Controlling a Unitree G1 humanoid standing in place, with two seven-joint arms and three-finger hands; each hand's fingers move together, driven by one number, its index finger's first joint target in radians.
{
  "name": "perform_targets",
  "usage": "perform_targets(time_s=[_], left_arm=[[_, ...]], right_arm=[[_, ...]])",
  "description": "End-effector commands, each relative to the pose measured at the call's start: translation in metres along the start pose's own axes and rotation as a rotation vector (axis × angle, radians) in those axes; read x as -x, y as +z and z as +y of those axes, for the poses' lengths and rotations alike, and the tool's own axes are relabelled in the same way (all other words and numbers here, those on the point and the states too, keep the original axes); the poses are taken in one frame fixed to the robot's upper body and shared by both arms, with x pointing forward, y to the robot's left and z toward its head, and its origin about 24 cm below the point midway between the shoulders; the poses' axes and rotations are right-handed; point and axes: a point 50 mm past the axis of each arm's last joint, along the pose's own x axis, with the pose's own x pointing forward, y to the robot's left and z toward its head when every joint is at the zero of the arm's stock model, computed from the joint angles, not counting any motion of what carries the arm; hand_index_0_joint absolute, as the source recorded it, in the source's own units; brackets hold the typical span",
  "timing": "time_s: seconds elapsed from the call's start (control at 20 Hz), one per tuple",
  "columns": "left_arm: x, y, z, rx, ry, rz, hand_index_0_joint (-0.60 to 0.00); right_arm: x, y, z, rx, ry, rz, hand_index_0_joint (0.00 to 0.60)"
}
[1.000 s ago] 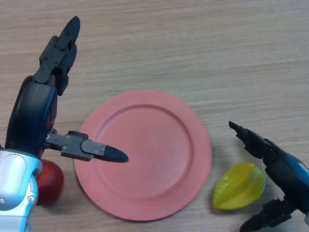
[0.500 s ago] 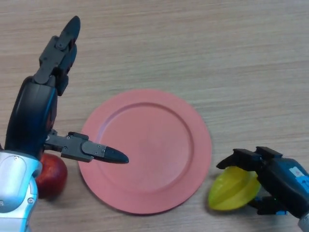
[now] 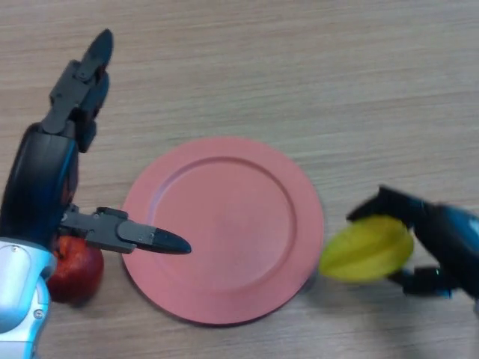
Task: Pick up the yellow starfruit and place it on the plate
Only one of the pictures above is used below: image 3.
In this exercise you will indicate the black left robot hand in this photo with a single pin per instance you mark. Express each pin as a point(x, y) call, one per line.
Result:
point(37, 179)

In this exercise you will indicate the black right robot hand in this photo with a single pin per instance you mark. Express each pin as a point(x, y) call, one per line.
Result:
point(449, 239)

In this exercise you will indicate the yellow starfruit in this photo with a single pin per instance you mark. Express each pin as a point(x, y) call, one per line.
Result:
point(366, 250)

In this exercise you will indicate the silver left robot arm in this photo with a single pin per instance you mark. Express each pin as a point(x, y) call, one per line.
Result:
point(18, 299)

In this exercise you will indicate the pink round plate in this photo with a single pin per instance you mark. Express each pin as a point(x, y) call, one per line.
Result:
point(224, 235)

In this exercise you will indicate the red apple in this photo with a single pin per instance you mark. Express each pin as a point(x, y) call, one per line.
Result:
point(75, 273)

